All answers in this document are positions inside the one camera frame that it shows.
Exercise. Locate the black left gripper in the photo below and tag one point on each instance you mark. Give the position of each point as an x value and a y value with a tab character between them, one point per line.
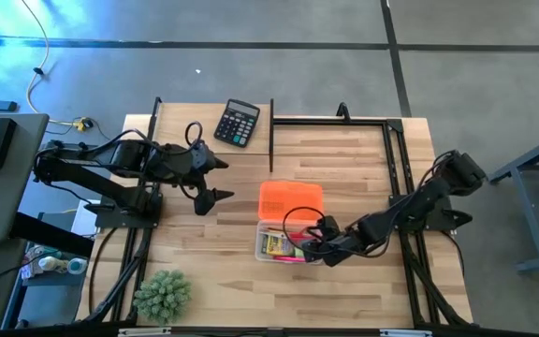
185	164

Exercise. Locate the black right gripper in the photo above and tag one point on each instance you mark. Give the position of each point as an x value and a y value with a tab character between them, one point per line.
339	245

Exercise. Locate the pink pen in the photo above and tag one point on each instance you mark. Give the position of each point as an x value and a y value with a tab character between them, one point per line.
288	258

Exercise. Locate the yellow green crayon box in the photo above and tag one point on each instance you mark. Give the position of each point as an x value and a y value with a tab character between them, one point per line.
276	245

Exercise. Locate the orange-lidded clear pencil case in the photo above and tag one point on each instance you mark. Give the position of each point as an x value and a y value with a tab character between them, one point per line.
290	199

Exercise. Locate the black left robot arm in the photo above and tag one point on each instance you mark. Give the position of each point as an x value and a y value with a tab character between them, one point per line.
87	164

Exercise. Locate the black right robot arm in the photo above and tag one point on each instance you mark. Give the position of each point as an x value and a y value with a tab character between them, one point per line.
419	201

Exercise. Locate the wooden shelf riser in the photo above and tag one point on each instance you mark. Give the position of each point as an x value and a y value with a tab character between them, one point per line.
246	145

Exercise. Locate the black desk calculator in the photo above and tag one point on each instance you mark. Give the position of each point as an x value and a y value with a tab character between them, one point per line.
237	124

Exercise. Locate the green artificial plant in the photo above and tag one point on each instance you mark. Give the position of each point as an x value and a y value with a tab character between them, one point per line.
162	297

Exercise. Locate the white paper sheet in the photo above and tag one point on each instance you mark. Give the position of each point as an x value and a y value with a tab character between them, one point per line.
82	222

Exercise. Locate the black flat panel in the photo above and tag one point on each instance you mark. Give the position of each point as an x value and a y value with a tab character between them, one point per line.
49	234

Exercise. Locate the white bottle teal cap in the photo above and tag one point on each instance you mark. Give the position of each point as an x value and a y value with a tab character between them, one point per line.
61	266

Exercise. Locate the grey desk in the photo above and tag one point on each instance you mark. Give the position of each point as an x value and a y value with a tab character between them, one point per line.
7	201

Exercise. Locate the blue-grey metal cart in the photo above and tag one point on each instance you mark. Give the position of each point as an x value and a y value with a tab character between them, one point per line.
531	220

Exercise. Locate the ribbed right wrist camera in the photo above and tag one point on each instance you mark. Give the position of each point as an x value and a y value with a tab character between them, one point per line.
332	259

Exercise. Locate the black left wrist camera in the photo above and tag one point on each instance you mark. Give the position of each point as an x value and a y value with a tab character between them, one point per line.
204	203

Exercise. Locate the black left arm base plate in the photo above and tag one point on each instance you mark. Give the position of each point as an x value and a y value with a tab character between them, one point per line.
110	220

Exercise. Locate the silver metal bracket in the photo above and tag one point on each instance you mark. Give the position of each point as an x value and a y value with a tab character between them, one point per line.
405	333
144	332

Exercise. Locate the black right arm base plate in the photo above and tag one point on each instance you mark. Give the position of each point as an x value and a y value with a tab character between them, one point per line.
452	219

